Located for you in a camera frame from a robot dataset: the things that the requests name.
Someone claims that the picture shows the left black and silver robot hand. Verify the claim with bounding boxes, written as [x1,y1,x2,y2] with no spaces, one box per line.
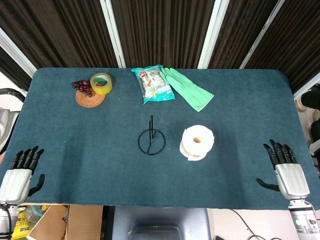
[0,146,46,205]

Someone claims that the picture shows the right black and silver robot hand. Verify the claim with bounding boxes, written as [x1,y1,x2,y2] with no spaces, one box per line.
[255,139,311,201]

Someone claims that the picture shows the white toilet paper roll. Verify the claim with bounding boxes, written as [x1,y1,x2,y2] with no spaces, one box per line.
[179,124,216,162]

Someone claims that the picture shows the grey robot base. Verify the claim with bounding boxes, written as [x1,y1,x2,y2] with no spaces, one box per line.
[112,206,213,240]

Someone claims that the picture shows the black wire roll holder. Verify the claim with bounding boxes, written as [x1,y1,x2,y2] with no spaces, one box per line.
[137,115,167,156]

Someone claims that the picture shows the clear plastic container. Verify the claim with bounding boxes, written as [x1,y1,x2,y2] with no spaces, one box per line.
[24,204,51,222]

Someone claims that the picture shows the yellow printed bag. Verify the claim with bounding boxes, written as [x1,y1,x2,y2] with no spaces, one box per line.
[11,211,32,240]

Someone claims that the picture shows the brown cardboard box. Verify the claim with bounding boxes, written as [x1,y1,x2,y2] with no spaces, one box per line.
[26,204,104,240]

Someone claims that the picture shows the blue felt table cloth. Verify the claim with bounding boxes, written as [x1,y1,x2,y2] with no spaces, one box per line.
[0,67,320,210]

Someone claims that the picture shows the black chair armrest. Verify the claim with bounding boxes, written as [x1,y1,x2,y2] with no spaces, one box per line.
[0,87,26,103]

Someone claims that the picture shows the orange woven round coaster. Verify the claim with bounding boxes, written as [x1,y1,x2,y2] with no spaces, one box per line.
[75,90,107,108]

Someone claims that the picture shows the dark purple grape bunch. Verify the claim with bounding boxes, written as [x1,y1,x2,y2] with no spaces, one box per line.
[71,79,96,98]

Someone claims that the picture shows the yellow packing tape roll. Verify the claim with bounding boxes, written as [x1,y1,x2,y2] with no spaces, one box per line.
[89,72,114,96]

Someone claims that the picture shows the green rubber glove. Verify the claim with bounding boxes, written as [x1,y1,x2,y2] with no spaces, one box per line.
[159,67,215,113]

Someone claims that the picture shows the teal plastic product package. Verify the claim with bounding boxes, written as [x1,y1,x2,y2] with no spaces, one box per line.
[130,64,177,105]

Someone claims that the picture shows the dark brown folding screen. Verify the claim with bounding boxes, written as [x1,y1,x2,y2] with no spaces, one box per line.
[0,0,320,98]

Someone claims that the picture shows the black floor cable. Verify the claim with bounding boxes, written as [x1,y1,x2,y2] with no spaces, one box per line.
[229,208,301,240]

